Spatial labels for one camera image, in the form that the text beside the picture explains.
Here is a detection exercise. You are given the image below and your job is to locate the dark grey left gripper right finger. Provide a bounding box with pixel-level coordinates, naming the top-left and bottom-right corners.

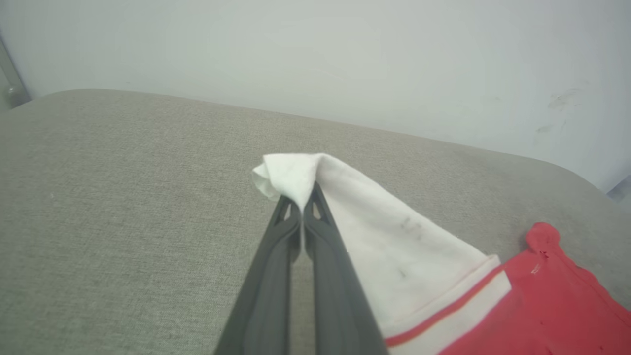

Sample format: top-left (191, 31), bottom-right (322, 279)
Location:
top-left (303, 182), bottom-right (390, 355)

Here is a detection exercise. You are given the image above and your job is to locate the grey metal pole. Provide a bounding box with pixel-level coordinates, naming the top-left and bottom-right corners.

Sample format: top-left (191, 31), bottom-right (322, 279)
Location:
top-left (0, 37), bottom-right (31, 109)

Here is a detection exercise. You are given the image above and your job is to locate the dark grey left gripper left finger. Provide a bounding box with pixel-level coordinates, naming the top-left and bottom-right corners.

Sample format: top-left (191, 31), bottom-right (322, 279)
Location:
top-left (214, 195), bottom-right (301, 355)

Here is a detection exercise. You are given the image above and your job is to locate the red and white jersey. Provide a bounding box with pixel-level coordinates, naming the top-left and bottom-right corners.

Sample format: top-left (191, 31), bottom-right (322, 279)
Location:
top-left (251, 153), bottom-right (631, 355)

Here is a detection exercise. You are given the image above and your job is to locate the grey fabric sofa cushion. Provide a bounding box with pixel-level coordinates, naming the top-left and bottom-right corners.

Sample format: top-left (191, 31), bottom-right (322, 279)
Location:
top-left (0, 89), bottom-right (631, 355)

